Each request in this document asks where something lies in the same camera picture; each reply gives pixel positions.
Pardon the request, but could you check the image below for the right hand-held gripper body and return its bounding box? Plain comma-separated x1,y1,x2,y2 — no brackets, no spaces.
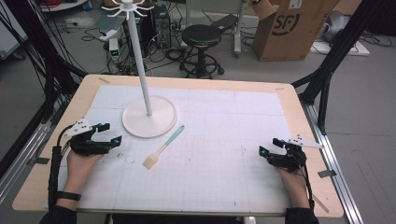
266,135,324,174

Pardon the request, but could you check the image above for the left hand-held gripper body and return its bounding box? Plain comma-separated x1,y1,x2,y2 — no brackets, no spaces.
64,118,112,157

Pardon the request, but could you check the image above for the white rack stand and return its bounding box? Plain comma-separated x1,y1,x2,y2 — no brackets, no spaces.
101,0,178,139

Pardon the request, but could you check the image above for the teal handled wooden brush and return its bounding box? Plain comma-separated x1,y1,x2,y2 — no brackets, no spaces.
142,124,186,171

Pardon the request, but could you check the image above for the person's right hand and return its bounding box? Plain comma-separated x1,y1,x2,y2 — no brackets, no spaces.
275,166,308,190

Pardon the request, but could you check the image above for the person's left hand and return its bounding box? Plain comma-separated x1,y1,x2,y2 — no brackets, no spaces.
63,150,105,192

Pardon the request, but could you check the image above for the wooden table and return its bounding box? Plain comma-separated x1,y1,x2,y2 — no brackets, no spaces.
11,74,346,219

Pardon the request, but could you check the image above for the white grid mat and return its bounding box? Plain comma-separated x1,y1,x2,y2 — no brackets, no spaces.
46,84,294,217

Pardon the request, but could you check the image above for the black wristband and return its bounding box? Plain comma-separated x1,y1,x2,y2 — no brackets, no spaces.
56,190,83,202

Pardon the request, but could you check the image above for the thin wooden stick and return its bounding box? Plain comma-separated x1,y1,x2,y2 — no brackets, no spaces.
311,192,331,215

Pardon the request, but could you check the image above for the small white box green display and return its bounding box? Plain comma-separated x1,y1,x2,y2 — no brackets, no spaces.
108,37,120,63

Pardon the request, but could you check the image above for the white power strip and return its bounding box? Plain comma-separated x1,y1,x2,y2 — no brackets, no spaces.
98,29,119,42

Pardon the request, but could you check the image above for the large cardboard box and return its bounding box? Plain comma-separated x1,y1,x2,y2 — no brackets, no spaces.
252,0,342,63

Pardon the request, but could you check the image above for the flat white board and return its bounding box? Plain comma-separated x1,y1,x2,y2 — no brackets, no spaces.
310,39,371,58

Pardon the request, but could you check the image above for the black computer tower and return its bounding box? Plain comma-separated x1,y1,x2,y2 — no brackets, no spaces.
150,4,173,49

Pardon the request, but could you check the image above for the round white table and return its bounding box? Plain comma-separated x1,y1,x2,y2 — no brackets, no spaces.
39,0,89,13

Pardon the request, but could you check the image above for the black round stool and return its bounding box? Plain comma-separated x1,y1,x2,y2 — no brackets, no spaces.
178,23,226,80

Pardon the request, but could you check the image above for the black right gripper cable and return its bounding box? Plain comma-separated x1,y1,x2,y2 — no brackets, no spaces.
299,163,316,210

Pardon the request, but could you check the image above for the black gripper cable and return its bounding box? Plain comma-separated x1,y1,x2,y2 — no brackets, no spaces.
299,163,316,210
47,123,76,212

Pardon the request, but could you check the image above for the aluminium rail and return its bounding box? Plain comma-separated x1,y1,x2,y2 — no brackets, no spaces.
302,102,365,224
0,121,54,204

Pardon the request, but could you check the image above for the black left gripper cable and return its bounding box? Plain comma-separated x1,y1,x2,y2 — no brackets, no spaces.
47,123,76,212

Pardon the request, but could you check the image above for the black metal frame stand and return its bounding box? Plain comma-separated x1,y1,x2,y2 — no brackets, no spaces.
0,0,89,175
291,0,387,135

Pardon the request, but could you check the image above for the white metal post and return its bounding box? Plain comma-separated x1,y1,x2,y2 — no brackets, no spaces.
233,0,248,59

